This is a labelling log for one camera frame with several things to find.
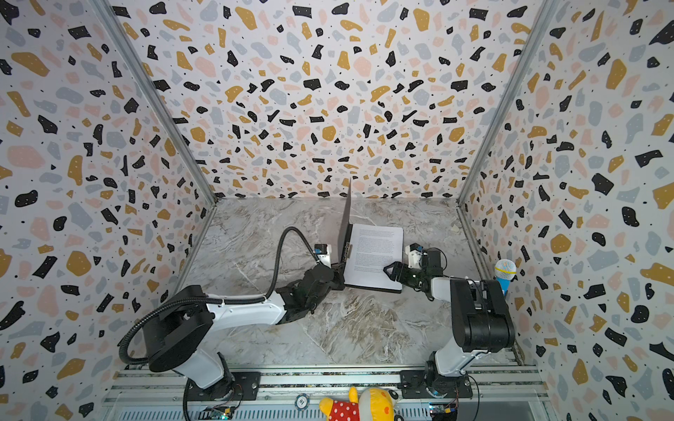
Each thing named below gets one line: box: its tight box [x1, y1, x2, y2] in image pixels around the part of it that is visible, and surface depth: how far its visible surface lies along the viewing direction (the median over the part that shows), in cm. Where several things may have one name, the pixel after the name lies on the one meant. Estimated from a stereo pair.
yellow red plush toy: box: [319, 386, 395, 421], surface depth 67 cm
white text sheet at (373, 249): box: [344, 223, 404, 291], surface depth 105 cm
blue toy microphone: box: [494, 258, 517, 296], surface depth 70 cm
